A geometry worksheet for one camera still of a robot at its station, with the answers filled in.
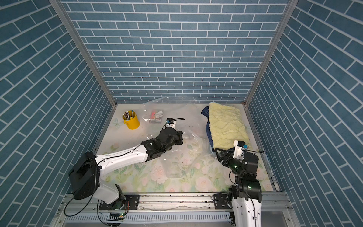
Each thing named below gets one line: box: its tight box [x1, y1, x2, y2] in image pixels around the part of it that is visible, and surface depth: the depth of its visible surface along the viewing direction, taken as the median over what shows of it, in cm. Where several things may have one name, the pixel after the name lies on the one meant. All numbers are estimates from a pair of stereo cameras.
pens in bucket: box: [122, 109, 134, 121], surface depth 93 cm
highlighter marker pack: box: [148, 111, 162, 124], surface depth 110 cm
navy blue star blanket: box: [200, 105, 216, 153], surface depth 88 cm
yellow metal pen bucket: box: [121, 109, 140, 131], surface depth 99 cm
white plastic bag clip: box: [155, 110, 165, 119], surface depth 111 cm
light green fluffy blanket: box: [208, 102, 252, 150], surface depth 86 cm
